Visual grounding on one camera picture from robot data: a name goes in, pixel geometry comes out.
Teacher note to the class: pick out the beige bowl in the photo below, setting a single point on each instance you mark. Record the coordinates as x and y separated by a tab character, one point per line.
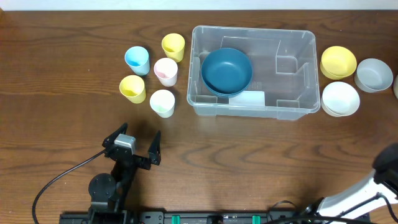
395	86

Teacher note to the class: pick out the yellow cup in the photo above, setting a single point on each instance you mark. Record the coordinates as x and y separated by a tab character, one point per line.
173	45
133	88

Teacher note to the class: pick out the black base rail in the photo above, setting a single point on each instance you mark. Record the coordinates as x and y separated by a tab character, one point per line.
170	218

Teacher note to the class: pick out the yellow cup far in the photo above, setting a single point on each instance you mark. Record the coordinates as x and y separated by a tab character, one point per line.
173	45

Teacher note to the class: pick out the grey bowl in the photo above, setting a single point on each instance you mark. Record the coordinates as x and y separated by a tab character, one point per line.
373	75

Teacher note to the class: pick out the white bowl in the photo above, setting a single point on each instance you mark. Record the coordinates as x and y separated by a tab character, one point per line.
340	99

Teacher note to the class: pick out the light blue cup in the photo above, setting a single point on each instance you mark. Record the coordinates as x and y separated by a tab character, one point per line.
137	58

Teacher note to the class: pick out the pink cup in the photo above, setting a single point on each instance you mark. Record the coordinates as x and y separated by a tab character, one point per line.
166	70

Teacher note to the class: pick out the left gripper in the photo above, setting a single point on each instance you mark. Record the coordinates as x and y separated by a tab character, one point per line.
137	159

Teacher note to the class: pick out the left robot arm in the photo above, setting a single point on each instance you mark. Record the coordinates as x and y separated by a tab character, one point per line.
109	191

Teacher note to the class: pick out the pale green white cup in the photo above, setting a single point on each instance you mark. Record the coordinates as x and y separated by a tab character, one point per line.
163	103

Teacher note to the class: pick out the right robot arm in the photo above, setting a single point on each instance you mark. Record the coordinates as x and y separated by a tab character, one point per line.
378	189

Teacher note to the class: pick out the yellow cup near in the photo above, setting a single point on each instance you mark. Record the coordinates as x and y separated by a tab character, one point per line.
133	88

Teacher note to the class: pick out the clear plastic storage container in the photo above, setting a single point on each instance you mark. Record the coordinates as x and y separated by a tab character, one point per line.
285	82

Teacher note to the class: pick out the yellow bowl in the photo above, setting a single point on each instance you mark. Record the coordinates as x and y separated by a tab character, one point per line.
338	62

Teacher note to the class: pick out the dark blue bowl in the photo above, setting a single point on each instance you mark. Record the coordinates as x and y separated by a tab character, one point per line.
227	70
224	95

